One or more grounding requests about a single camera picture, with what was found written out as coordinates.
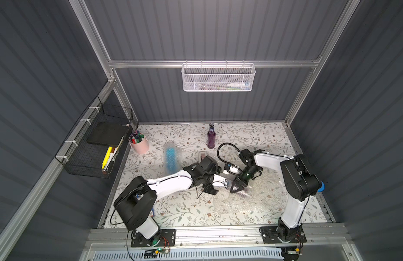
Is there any blue-lid pencil jar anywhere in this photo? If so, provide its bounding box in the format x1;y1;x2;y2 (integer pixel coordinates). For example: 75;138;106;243
318;181;325;192

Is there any blue liquid glass bottle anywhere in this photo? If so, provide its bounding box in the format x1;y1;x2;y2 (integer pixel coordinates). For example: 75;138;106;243
165;147;176;174

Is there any white wire wall basket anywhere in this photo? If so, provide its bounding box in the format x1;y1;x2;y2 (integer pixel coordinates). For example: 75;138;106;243
181;62;256;92

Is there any white ventilated cable duct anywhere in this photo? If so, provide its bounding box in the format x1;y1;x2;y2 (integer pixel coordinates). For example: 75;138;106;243
91;247;284;261

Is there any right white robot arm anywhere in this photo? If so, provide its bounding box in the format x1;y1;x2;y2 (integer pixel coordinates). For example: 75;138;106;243
230;149;322;243

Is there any purple liquid glass bottle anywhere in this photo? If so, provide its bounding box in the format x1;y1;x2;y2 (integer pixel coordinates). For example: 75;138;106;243
207;122;216;149

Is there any aluminium front rail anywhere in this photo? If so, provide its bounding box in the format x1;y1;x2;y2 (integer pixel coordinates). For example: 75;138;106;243
84;223;352;250

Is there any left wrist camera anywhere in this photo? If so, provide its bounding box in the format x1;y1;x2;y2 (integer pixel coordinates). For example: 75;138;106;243
212;175;229;189

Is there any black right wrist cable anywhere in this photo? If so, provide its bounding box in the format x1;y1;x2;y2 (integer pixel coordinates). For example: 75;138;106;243
217;142;243;170

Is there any pink marker cup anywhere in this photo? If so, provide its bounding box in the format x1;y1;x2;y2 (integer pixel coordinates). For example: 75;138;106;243
128;130;149;154

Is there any white tape dispenser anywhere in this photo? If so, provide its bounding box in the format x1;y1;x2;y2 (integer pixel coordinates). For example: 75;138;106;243
199;151;207;161

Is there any black notebook in basket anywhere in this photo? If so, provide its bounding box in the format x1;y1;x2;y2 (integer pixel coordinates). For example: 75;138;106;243
87;122;129;147

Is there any black wire wall basket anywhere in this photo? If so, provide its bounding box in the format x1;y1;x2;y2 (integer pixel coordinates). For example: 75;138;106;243
56;99;133;179

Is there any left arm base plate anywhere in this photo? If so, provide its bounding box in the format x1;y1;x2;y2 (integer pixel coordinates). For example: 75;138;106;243
130;229;176;248

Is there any yellow highlighter in basket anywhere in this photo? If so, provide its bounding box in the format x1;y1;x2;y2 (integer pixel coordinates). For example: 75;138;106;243
101;147;113;170

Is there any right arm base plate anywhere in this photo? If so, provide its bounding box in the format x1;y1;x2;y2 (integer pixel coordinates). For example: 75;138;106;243
259;226;307;244

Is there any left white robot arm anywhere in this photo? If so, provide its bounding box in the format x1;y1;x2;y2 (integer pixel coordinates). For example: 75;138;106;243
113;156;229;245

